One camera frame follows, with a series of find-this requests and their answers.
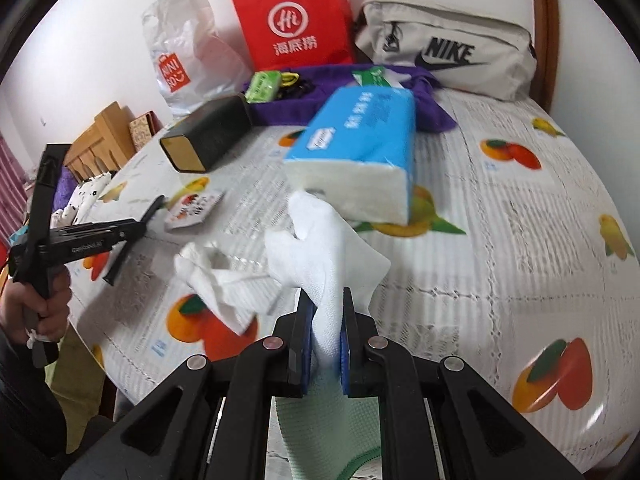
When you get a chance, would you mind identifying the yellow-green cloth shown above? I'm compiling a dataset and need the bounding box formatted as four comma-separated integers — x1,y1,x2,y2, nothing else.
47,320,121,428

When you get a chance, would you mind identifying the small printed packet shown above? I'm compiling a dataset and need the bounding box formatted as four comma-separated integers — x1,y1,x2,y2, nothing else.
164,189,227,232

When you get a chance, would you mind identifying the person's left forearm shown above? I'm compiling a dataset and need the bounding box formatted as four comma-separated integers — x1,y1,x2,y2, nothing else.
0,325,68,480

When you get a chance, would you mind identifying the white spotted cloth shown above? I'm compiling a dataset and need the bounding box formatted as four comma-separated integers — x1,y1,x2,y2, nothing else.
50,172,113,228

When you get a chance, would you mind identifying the blue tissue pack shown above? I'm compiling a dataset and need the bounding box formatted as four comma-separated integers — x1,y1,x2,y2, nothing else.
282,85,418,226

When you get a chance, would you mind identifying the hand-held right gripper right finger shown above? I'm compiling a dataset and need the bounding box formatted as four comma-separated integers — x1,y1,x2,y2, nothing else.
340,286,586,480

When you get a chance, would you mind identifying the mint green cloth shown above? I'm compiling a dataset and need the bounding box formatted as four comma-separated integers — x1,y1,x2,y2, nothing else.
270,370,383,480

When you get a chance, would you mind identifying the red paper bag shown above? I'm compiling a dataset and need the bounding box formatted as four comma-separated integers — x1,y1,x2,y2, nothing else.
230,0,357,72

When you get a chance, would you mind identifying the white tissue sheet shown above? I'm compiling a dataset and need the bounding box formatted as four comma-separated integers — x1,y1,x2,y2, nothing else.
264,190,392,378

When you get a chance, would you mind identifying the grey sports bag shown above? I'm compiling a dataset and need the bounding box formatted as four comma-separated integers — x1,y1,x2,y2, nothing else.
354,0,537,102

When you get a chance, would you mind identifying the wooden chair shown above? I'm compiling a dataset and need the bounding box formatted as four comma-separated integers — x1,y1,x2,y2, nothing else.
64,101,136,181

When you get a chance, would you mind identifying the black box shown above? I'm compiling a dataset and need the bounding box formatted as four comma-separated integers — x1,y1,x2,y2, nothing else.
159,94,253,173

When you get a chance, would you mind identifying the brown patterned box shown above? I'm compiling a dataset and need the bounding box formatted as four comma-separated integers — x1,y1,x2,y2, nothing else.
127,112,163,152

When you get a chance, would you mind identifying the pink patterned curtain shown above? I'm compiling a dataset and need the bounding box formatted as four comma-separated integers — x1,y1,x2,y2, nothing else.
0,130,28,246

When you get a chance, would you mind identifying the person's left hand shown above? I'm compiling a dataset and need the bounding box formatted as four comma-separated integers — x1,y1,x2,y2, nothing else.
0,265,73,346

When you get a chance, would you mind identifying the purple cloth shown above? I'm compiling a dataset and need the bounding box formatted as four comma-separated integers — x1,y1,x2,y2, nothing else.
55,170,81,211

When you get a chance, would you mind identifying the green packet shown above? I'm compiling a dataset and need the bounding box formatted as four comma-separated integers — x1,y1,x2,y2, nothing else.
352,66,406,92

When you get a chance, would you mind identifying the brown wooden frame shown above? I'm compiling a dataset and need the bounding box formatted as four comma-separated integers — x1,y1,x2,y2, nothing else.
527,0,560,113

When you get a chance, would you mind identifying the purple towel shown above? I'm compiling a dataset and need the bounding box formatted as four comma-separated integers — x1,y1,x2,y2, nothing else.
239,64,457,133

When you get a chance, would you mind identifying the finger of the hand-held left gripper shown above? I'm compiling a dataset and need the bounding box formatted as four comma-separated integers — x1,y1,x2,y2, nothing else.
50,195,166,241
102,240,128,287

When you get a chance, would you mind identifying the small green tissue pack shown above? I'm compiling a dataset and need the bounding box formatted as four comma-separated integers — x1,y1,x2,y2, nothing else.
244,71,282,105

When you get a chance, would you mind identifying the white plastic bag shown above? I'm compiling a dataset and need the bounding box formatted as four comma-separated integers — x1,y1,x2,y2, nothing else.
141,0,256,118

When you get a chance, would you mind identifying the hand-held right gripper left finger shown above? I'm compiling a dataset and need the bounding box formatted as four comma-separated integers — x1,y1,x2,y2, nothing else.
60,287,321,480

